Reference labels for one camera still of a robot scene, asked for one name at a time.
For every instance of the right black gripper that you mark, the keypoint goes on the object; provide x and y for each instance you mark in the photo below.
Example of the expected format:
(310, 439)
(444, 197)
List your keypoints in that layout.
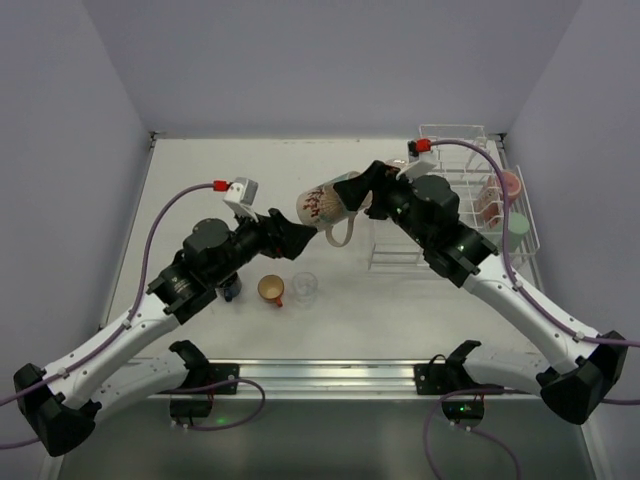
(379, 190)

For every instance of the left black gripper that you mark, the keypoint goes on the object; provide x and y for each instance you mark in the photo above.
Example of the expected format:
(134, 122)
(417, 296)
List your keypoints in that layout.
(271, 233)

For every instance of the cream floral mug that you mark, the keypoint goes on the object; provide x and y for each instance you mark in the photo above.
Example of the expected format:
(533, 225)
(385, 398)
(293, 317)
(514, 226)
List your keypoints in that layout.
(322, 208)

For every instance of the clear glass tumbler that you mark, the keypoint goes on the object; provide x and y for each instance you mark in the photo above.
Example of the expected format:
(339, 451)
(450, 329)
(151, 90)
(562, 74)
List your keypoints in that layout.
(305, 288)

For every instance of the orange ceramic mug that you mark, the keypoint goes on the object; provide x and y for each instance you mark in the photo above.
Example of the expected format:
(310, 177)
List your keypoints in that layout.
(271, 289)

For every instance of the dark blue glazed mug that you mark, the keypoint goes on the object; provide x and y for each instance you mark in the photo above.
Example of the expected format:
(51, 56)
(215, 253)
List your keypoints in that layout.
(230, 288)

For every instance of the pale pink glossy mug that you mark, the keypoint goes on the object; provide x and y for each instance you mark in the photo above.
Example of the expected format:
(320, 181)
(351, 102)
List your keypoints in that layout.
(396, 163)

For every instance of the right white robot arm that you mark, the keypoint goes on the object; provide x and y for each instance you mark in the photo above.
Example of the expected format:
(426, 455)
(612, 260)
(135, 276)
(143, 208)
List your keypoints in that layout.
(583, 363)

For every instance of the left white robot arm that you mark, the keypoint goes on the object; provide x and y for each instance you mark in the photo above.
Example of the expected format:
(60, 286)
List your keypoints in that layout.
(63, 400)

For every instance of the pink mug with logo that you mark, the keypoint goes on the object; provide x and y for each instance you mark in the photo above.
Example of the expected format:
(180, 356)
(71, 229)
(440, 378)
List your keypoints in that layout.
(489, 203)

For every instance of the mint green cup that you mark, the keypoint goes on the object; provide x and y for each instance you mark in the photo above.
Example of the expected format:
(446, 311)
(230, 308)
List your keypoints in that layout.
(517, 228)

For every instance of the left black controller box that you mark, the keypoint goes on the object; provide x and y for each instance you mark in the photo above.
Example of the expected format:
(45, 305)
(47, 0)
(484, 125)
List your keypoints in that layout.
(188, 411)

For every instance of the black controller box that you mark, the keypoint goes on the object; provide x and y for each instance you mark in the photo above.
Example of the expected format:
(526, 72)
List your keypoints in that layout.
(463, 411)
(188, 411)

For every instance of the right black controller box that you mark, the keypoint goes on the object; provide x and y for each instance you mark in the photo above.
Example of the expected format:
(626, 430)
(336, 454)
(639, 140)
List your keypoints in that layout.
(463, 411)

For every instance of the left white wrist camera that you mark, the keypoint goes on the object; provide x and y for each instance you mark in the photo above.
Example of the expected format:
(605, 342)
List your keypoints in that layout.
(239, 194)

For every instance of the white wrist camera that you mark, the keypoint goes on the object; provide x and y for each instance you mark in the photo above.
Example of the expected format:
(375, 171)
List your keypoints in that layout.
(239, 194)
(419, 162)

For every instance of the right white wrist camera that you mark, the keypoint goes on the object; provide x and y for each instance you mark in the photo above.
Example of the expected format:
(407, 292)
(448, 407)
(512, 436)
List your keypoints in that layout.
(419, 162)

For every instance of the white wire dish rack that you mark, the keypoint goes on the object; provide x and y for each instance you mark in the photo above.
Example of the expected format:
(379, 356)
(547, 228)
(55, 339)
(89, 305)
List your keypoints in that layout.
(466, 171)

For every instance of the aluminium mounting rail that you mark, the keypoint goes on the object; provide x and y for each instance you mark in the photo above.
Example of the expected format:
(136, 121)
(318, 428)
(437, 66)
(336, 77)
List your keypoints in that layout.
(333, 379)

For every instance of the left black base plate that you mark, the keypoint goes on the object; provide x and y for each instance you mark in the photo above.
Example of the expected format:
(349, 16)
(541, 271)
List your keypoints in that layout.
(197, 371)

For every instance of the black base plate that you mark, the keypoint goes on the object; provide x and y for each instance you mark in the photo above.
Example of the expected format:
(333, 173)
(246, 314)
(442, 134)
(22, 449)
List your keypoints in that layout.
(444, 374)
(197, 371)

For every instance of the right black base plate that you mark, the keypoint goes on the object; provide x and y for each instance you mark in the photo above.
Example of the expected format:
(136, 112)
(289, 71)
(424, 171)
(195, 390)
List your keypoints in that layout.
(444, 374)

